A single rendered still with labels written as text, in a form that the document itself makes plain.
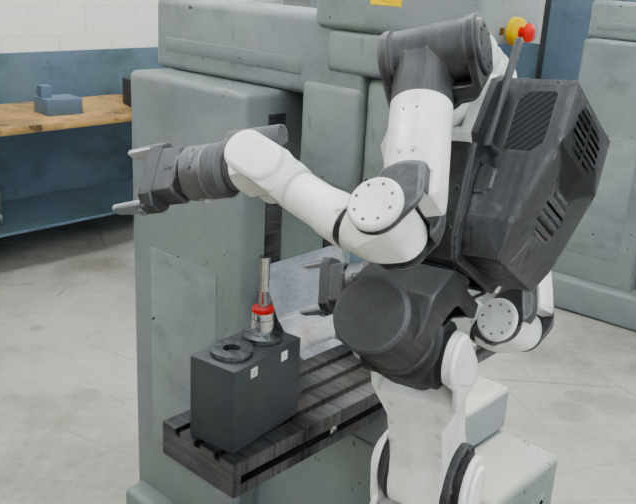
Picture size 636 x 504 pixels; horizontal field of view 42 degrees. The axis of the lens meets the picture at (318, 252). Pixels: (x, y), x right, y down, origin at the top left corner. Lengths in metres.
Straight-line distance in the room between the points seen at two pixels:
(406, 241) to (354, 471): 1.25
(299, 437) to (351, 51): 0.90
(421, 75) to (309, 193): 0.23
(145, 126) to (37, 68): 3.76
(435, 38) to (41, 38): 5.13
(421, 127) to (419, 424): 0.55
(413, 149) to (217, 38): 1.32
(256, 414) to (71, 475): 1.72
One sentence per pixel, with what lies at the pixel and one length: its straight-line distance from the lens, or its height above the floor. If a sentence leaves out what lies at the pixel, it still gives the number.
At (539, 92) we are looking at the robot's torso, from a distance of 1.32.
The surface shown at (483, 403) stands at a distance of 2.20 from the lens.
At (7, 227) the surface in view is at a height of 0.23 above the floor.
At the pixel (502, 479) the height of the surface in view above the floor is 0.73.
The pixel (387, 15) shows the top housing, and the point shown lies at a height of 1.77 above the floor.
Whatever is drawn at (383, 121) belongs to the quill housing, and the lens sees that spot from 2.00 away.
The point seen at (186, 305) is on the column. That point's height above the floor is 0.92.
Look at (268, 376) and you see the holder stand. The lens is 1.75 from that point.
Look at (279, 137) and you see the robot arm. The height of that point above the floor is 1.62.
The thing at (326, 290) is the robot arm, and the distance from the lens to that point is 1.77.
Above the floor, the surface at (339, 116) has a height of 1.53.
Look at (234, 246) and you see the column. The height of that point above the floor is 1.15.
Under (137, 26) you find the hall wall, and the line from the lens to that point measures 6.63.
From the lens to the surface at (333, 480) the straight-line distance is 2.35.
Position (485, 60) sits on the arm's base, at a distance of 1.24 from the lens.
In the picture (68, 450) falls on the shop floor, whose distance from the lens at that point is 3.55.
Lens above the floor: 1.88
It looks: 19 degrees down
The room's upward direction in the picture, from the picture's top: 3 degrees clockwise
